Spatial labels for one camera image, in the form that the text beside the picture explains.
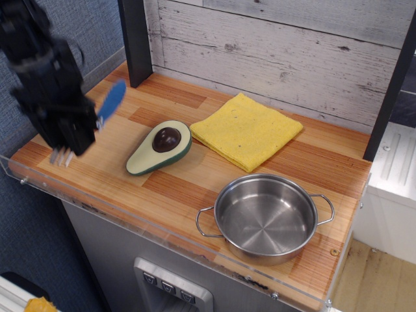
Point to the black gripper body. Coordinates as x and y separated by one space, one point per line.
50 89

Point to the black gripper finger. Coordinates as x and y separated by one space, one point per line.
47 125
78 135

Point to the blue handled metal fork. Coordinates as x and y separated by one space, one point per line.
109 106

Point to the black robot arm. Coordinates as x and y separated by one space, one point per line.
25 32

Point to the yellow folded towel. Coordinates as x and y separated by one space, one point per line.
245 132

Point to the clear acrylic table guard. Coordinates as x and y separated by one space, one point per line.
325 159

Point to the toy avocado half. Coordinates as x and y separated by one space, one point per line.
164 145

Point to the grey cabinet with dispenser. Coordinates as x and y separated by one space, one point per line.
138 271

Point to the yellow tape object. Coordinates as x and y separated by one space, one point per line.
39 305

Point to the stainless steel pot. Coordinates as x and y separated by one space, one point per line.
266 219

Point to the white appliance at right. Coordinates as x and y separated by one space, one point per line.
385 219

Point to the black vertical post left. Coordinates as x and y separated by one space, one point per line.
136 40

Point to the black vertical post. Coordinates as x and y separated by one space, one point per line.
136 40
393 90

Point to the black vertical post right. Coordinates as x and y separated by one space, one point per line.
393 90

